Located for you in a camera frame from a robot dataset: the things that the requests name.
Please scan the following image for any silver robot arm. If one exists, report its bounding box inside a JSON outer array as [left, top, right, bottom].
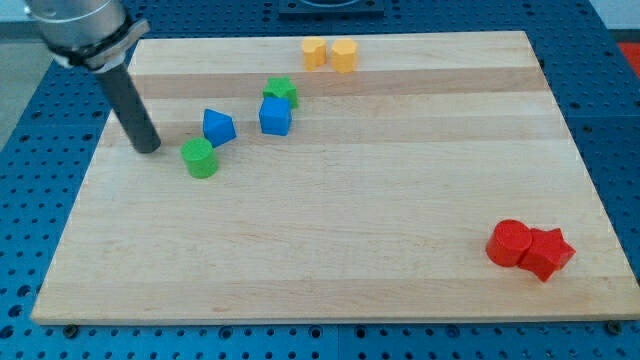
[[25, 0, 150, 73]]

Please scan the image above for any wooden board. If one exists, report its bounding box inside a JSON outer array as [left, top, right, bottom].
[[32, 31, 639, 326]]

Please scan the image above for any blue triangle block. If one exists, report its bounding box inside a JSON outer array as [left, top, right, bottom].
[[202, 109, 237, 147]]

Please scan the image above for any blue cube block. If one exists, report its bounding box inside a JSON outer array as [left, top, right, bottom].
[[259, 97, 292, 136]]

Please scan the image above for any green star block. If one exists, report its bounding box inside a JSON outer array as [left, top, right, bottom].
[[262, 76, 299, 109]]

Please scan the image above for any green cylinder block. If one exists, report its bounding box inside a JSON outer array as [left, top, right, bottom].
[[180, 137, 218, 179]]

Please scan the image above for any yellow hexagon block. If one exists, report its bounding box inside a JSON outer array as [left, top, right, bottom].
[[330, 38, 358, 73]]

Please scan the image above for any yellow heart block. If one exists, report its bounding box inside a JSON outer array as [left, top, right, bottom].
[[301, 36, 327, 71]]

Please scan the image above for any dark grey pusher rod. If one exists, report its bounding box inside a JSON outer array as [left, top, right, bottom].
[[95, 63, 161, 154]]

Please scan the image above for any red cylinder block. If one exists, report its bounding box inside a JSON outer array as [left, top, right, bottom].
[[485, 219, 532, 267]]

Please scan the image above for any red star block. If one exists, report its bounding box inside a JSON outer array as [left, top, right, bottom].
[[518, 228, 576, 282]]

